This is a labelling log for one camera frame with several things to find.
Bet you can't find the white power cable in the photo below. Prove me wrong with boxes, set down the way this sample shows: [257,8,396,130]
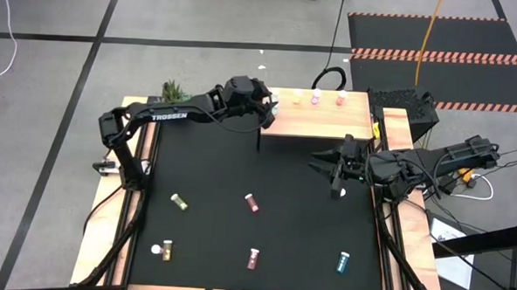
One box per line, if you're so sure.
[450,173,497,203]

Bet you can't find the grey metal bracket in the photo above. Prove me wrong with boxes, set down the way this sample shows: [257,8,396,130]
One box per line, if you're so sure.
[92,159,121,176]

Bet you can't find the black foam-topped box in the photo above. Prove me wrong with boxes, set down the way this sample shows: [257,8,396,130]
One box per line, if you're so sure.
[365,86,443,145]

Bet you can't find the black desk edge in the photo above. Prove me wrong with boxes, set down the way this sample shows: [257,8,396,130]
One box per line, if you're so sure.
[431,217,517,263]

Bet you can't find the black floor mat striped edges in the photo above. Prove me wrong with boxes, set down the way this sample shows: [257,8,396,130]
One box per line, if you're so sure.
[343,10,517,114]

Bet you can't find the black hanging cable with coil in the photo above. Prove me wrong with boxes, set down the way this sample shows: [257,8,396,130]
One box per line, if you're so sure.
[310,0,355,93]

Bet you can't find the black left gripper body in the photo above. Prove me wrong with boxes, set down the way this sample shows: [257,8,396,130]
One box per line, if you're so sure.
[241,77,280,130]

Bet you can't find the orange power plug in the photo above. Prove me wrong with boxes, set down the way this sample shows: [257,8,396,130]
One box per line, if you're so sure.
[456,167,477,184]

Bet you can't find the light wooden tray board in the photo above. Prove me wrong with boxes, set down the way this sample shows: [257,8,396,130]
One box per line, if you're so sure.
[256,80,378,159]

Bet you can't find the black frame strut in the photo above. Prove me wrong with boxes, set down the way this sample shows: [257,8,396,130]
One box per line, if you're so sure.
[77,184,148,289]
[372,197,447,290]

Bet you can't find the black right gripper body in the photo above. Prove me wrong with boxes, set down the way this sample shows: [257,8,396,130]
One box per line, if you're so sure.
[330,134,376,202]

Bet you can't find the yellow hanging cable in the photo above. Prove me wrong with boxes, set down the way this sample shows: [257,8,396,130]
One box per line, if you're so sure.
[413,0,445,89]

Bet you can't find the white paper sheet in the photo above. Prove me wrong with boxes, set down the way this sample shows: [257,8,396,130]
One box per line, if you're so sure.
[426,217,478,290]

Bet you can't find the potted succulent plant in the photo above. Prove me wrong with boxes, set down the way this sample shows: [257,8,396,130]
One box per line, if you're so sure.
[161,79,192,105]

